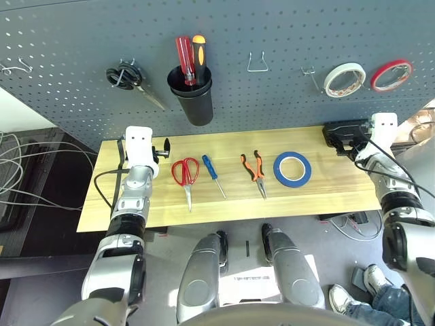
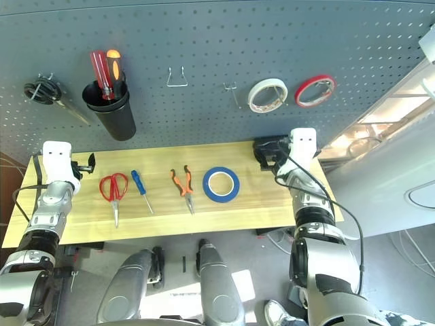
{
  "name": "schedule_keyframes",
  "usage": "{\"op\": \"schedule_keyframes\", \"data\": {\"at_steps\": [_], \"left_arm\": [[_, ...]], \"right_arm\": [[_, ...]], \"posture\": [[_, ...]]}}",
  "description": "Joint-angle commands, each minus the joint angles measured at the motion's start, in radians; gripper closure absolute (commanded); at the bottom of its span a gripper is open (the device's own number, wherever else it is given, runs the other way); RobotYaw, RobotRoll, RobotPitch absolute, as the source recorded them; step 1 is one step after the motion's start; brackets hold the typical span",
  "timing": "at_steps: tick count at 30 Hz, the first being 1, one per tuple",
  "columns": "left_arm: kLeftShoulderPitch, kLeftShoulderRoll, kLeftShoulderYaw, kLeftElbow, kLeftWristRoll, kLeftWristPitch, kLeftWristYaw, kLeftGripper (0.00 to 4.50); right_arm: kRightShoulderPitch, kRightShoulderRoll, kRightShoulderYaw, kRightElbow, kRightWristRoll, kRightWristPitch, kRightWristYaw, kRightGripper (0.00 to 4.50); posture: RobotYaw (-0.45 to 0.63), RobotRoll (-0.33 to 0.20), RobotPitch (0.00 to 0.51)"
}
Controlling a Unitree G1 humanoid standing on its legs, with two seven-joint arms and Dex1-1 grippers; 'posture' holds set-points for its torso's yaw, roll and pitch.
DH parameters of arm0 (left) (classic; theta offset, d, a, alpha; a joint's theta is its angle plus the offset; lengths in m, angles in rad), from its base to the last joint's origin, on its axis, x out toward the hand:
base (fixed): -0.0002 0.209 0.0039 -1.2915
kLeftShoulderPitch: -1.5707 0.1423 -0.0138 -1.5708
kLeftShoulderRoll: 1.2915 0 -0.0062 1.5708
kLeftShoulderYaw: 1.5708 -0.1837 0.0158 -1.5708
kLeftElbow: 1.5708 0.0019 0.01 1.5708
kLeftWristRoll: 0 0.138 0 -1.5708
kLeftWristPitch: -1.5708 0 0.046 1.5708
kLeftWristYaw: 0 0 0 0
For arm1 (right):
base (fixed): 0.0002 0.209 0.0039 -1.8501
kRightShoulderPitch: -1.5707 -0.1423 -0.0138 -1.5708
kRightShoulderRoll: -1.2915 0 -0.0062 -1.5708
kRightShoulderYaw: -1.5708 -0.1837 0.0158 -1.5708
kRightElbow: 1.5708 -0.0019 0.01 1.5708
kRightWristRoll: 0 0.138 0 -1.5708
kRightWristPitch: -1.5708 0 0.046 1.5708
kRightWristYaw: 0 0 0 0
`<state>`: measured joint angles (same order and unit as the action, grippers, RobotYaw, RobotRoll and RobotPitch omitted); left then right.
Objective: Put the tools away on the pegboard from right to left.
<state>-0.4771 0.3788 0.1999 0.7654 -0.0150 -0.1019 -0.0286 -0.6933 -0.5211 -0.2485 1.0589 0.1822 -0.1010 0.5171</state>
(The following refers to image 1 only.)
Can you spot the silver empty peg hook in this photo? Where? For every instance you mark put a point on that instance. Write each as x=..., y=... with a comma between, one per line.
x=6, y=70
x=25, y=64

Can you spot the black plastic cup holder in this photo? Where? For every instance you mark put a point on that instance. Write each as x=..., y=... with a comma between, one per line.
x=198, y=102

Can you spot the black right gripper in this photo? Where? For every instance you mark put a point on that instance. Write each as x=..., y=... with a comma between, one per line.
x=350, y=149

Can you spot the silver robot leg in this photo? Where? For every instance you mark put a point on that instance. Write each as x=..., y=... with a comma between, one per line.
x=200, y=271
x=292, y=268

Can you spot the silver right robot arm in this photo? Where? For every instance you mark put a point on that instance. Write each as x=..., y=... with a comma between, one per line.
x=397, y=190

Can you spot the silver left robot leg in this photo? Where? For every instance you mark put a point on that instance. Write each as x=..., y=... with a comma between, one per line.
x=200, y=271

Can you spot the orange black needle-nose pliers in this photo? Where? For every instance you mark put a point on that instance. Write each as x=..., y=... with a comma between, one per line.
x=258, y=169

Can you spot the black low cabinet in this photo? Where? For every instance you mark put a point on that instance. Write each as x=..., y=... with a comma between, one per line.
x=34, y=217

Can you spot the silver tape peg hook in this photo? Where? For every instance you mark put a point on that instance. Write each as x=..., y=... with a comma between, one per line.
x=312, y=76

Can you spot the silver right robot leg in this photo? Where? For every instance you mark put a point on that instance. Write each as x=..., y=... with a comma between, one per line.
x=292, y=268

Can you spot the white tape roll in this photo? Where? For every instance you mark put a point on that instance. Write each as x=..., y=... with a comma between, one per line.
x=328, y=83

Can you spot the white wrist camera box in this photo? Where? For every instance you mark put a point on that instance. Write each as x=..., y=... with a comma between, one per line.
x=139, y=149
x=384, y=132

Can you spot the white grey sneaker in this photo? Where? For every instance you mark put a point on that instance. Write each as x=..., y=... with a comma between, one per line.
x=375, y=278
x=341, y=299

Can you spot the black power adapter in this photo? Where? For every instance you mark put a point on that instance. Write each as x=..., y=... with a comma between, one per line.
x=361, y=218

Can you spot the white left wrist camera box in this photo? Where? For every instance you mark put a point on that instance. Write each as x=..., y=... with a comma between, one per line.
x=139, y=149

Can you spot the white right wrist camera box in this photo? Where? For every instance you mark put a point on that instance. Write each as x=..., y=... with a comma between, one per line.
x=384, y=132

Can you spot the brown shiny clutter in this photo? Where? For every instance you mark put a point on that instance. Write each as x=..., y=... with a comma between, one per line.
x=419, y=127

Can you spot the silver robot torso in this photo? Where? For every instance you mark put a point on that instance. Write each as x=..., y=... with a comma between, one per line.
x=272, y=316

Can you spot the grey metal pegboard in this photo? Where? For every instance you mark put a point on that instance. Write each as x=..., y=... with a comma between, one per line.
x=272, y=27

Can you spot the red tape roll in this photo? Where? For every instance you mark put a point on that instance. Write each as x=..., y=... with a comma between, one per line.
x=375, y=79

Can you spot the blue jeans leg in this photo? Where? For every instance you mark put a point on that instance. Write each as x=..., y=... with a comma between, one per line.
x=387, y=305

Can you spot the grey foot pedal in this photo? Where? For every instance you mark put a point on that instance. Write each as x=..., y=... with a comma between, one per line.
x=358, y=276

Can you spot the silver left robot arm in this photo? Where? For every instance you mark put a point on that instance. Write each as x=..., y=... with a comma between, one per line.
x=136, y=183

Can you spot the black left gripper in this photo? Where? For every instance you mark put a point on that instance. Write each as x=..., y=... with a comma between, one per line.
x=159, y=154

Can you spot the blue tape roll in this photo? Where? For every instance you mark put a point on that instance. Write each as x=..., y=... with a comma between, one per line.
x=278, y=169

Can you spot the white paper sheet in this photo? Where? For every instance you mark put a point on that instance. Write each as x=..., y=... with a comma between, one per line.
x=251, y=278

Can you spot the silver scissors peg hook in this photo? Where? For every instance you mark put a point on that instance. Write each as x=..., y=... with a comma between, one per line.
x=126, y=62

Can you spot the black plastic case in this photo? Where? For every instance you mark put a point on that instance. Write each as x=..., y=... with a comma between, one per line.
x=343, y=130

